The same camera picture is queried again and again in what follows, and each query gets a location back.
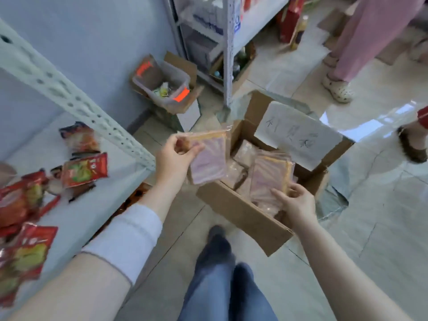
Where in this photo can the person's left hand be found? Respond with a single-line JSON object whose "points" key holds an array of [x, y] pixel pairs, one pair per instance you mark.
{"points": [[170, 163]]}

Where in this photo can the person's right hand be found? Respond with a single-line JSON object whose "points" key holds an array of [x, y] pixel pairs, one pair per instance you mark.
{"points": [[299, 207]]}

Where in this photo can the purple swirl bread packet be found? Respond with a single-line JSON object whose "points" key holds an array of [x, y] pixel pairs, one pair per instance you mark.
{"points": [[269, 177], [210, 160]]}

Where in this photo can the brown cardboard box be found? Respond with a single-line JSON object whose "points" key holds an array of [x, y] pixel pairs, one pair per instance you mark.
{"points": [[240, 217]]}

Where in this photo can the pile of bread packets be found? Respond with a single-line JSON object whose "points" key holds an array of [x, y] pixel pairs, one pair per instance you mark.
{"points": [[244, 153]]}

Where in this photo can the white metal shelf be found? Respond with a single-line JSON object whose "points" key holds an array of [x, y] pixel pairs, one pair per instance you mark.
{"points": [[83, 106]]}

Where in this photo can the person's right forearm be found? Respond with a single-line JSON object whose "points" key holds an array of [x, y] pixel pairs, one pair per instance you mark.
{"points": [[344, 277]]}

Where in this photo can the person's left forearm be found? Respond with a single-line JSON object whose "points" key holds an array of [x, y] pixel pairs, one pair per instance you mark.
{"points": [[67, 290]]}

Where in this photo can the person's dark shoe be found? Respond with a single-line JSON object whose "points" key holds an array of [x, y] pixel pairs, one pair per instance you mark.
{"points": [[215, 245]]}

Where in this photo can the grey box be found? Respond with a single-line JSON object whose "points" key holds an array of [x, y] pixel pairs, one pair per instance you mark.
{"points": [[200, 50]]}

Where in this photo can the person's blue jeans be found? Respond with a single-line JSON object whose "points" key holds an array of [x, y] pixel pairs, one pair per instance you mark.
{"points": [[214, 294]]}

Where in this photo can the red box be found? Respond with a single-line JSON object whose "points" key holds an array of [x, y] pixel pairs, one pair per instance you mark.
{"points": [[291, 20]]}

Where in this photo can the grey green woven sack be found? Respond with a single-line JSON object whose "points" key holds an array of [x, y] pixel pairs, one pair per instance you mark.
{"points": [[334, 197]]}

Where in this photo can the orange packet with dark pieces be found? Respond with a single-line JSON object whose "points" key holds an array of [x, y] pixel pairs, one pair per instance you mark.
{"points": [[135, 193]]}

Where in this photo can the green clipboard with paper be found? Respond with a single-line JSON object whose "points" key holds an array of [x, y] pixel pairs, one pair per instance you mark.
{"points": [[190, 118]]}

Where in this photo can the green yellow sachets bundle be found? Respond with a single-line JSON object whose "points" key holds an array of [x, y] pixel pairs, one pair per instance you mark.
{"points": [[162, 91]]}

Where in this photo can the white handwritten paper sheet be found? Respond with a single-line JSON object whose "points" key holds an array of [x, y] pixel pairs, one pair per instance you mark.
{"points": [[297, 130]]}

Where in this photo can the cluster of red snack packets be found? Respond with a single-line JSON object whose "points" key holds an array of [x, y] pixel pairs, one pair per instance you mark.
{"points": [[83, 170]]}

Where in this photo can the white arm sleeve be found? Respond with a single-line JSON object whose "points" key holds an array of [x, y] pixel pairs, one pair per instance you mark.
{"points": [[127, 240]]}

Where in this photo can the clear bin with orange latches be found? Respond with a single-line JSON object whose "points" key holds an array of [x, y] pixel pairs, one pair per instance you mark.
{"points": [[150, 76]]}

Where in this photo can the clear white capped bottle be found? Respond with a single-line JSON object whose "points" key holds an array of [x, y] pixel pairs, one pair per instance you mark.
{"points": [[236, 69]]}

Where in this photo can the brown bottle carton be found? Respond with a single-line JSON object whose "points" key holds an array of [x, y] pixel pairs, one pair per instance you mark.
{"points": [[245, 73]]}

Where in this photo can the green plastic bottle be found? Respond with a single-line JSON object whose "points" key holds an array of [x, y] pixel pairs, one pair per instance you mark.
{"points": [[241, 58]]}

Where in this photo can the white perforated metal rack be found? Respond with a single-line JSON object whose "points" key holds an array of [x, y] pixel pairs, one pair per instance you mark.
{"points": [[228, 50]]}

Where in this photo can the stack of white cartons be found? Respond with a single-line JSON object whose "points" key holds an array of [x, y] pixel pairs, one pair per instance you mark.
{"points": [[207, 16]]}

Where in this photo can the blue white packet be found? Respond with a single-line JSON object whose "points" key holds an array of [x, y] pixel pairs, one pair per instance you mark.
{"points": [[237, 20]]}

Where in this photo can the yellow drink bottle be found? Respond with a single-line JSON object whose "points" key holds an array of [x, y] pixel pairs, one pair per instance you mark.
{"points": [[298, 33]]}

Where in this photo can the row of red packs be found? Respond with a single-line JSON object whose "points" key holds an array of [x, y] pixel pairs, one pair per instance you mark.
{"points": [[254, 1]]}

